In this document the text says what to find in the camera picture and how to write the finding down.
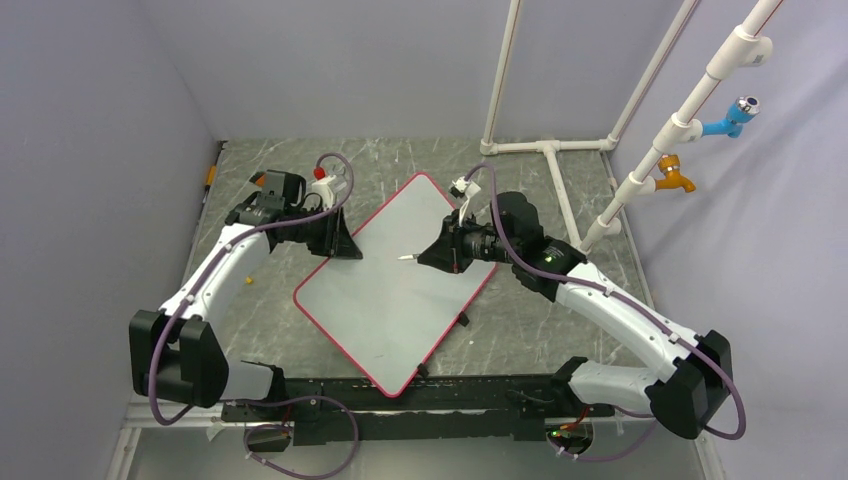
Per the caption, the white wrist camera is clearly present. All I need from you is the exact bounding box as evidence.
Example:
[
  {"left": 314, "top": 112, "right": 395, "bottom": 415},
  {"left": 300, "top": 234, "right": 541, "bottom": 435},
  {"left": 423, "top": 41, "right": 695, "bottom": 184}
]
[
  {"left": 311, "top": 167, "right": 349, "bottom": 211},
  {"left": 450, "top": 177, "right": 481, "bottom": 226}
]

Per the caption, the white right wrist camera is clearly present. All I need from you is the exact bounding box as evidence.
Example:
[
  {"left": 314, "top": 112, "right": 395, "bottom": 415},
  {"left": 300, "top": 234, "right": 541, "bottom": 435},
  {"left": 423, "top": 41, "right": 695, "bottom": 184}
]
[{"left": 450, "top": 177, "right": 481, "bottom": 226}]

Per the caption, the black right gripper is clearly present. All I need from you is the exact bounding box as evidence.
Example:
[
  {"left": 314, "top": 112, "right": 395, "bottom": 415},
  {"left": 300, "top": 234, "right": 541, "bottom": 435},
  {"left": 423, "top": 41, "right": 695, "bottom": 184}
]
[{"left": 419, "top": 208, "right": 519, "bottom": 274}]

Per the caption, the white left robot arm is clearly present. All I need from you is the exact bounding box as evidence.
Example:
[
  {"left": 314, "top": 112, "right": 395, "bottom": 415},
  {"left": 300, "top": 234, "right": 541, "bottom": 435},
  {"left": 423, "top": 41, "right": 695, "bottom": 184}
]
[{"left": 129, "top": 168, "right": 363, "bottom": 420}]

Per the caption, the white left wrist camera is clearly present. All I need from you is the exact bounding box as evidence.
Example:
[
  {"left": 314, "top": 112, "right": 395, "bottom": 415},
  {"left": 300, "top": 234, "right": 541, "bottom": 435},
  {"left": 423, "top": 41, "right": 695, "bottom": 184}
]
[{"left": 311, "top": 167, "right": 349, "bottom": 211}]

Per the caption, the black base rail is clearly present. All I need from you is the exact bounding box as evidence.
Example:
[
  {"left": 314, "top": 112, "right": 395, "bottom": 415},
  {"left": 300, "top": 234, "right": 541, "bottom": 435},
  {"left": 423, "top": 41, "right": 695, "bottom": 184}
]
[{"left": 221, "top": 373, "right": 613, "bottom": 446}]

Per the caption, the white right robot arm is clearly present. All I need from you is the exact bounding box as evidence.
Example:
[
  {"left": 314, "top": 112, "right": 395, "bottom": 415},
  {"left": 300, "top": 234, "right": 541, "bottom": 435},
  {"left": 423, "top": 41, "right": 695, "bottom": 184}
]
[{"left": 412, "top": 192, "right": 747, "bottom": 439}]

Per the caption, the red-framed whiteboard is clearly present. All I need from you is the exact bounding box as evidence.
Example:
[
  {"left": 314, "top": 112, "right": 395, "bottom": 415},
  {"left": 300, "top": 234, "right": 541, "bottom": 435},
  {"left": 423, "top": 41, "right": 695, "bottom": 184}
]
[{"left": 293, "top": 173, "right": 496, "bottom": 397}]

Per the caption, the blue faucet valve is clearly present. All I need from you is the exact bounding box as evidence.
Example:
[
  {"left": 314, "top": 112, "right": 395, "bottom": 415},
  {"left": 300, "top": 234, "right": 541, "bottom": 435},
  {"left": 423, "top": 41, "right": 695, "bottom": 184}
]
[{"left": 702, "top": 96, "right": 761, "bottom": 139}]

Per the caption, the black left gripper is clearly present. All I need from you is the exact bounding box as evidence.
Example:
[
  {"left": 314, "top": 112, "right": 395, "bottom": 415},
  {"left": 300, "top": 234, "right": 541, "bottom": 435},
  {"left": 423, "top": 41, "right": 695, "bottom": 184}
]
[{"left": 285, "top": 204, "right": 361, "bottom": 259}]

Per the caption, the orange faucet valve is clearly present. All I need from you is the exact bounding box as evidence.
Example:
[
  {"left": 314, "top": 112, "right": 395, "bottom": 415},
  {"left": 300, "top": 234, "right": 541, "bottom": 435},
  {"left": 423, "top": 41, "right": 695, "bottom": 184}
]
[{"left": 655, "top": 154, "right": 696, "bottom": 193}]

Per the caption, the orange black tool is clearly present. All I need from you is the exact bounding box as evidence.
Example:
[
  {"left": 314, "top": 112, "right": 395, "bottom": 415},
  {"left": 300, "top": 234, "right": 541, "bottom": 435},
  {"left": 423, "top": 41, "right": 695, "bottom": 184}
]
[{"left": 249, "top": 172, "right": 266, "bottom": 188}]

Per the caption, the white PVC pipe frame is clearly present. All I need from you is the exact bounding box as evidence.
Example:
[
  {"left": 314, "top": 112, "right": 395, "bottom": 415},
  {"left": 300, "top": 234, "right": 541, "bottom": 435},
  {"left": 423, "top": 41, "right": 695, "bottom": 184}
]
[{"left": 480, "top": 1, "right": 781, "bottom": 251}]

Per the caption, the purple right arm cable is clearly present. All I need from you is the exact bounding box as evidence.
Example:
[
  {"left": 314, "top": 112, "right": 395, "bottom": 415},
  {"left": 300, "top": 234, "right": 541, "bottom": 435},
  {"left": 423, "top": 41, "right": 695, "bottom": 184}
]
[{"left": 463, "top": 163, "right": 747, "bottom": 464}]

